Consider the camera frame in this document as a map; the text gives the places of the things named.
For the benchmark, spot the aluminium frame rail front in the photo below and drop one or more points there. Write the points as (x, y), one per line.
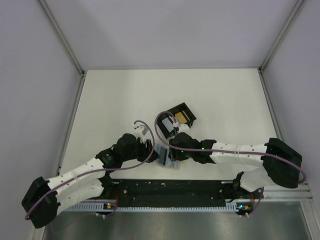
(277, 193)

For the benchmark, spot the white magnetic stripe card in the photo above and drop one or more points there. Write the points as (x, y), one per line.
(163, 155)

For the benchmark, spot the grey slotted cable duct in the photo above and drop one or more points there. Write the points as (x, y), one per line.
(102, 207)

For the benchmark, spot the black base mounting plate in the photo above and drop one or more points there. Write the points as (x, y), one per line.
(174, 193)

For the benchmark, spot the right aluminium corner post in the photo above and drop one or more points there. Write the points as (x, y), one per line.
(294, 13)

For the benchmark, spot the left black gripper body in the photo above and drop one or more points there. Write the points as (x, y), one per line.
(138, 152)

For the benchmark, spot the beige card stack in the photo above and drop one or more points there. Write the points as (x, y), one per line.
(173, 164)

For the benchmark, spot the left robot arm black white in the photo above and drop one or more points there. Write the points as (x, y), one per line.
(47, 198)

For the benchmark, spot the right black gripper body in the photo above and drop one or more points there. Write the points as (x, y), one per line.
(179, 154)

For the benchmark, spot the black card holder box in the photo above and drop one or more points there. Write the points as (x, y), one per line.
(181, 115)

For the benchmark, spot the aluminium corner post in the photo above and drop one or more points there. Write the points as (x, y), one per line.
(60, 36)
(294, 13)

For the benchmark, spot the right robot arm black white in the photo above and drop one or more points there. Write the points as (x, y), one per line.
(247, 167)

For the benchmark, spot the left aluminium corner post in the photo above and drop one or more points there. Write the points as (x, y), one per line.
(60, 36)

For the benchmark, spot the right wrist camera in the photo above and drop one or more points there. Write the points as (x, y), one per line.
(180, 128)

